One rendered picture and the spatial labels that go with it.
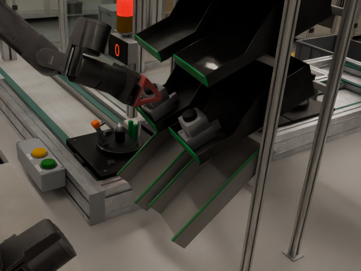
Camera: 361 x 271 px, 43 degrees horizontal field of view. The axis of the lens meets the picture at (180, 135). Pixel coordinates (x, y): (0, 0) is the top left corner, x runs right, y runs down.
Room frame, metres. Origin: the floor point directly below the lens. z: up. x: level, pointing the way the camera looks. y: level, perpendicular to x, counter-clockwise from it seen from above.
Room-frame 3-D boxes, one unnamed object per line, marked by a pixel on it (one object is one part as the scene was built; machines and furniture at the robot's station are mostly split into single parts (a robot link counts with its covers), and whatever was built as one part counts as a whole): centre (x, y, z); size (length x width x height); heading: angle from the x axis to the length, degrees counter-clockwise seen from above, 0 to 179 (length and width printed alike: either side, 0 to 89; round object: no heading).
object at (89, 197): (1.32, 0.47, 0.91); 0.89 x 0.06 x 0.11; 37
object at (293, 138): (1.49, -0.21, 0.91); 1.24 x 0.33 x 0.10; 127
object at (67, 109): (1.45, 0.34, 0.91); 0.84 x 0.28 x 0.10; 37
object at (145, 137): (1.19, 0.18, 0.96); 0.24 x 0.24 x 0.02; 37
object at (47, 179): (1.13, 0.40, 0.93); 0.21 x 0.07 x 0.06; 37
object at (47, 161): (1.08, 0.36, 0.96); 0.04 x 0.04 x 0.02
